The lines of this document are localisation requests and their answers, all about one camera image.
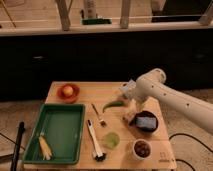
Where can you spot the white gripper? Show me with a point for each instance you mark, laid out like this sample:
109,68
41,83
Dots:
131,107

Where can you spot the green pepper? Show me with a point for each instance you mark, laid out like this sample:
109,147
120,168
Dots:
117,103

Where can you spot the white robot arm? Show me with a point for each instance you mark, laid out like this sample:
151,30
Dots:
152,84

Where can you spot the green plastic tray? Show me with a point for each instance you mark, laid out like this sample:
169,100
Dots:
62,127

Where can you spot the light blue cloth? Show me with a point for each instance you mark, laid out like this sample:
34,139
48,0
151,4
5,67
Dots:
127,89

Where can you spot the small wooden block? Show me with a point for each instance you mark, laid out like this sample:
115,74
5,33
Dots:
128,118

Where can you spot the black bowl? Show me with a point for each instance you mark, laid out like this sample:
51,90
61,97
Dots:
145,114

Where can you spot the blue sponge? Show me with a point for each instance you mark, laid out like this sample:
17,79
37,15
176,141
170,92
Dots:
146,123

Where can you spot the green plastic cup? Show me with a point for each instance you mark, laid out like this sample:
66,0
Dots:
111,140

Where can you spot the orange bowl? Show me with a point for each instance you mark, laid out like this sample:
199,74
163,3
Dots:
70,99

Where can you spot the red yellow apple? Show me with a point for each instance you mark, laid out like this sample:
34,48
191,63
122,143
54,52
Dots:
68,91

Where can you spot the green object on shelf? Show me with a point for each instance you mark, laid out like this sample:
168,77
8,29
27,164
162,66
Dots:
96,21

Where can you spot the yellow corn cob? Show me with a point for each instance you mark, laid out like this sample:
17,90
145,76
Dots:
46,151

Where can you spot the black pole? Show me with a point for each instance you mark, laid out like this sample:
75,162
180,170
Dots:
17,147

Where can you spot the white handled brush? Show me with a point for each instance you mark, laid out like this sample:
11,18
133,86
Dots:
99,155

